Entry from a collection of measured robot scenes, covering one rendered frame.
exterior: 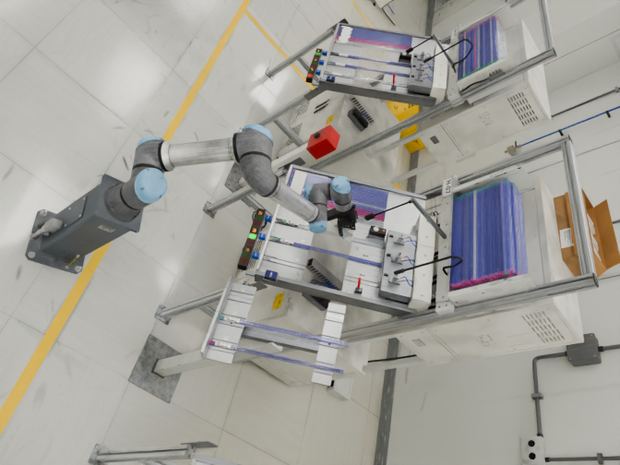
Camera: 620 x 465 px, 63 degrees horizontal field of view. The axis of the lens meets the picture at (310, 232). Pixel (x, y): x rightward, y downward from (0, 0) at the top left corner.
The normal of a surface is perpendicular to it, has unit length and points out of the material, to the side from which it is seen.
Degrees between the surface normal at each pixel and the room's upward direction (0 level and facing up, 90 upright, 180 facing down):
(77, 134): 0
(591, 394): 90
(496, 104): 90
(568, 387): 90
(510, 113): 90
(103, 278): 0
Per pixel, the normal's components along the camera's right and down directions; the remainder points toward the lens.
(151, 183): 0.74, -0.17
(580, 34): -0.20, 0.76
